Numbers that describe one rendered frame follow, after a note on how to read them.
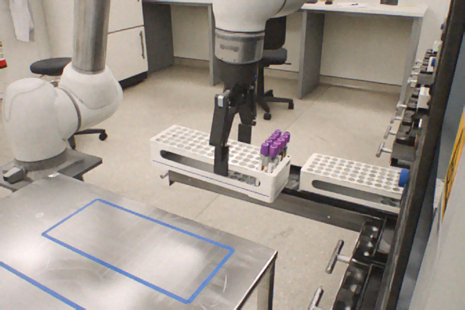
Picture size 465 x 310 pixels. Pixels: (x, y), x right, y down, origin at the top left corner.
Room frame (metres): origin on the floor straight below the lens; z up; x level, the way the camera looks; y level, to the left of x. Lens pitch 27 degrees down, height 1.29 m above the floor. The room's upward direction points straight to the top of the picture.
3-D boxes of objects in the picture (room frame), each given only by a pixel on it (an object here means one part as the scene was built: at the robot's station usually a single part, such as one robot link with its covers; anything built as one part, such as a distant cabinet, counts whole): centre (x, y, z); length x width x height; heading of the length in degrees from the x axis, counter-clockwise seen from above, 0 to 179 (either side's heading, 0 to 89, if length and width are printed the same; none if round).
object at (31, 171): (1.08, 0.62, 0.73); 0.22 x 0.18 x 0.06; 153
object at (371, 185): (0.75, -0.29, 0.83); 0.30 x 0.10 x 0.06; 63
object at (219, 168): (0.71, 0.03, 0.93); 0.03 x 0.01 x 0.07; 64
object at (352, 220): (0.83, -0.13, 0.78); 0.73 x 0.14 x 0.09; 63
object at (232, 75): (0.75, 0.00, 1.07); 0.08 x 0.07 x 0.09; 154
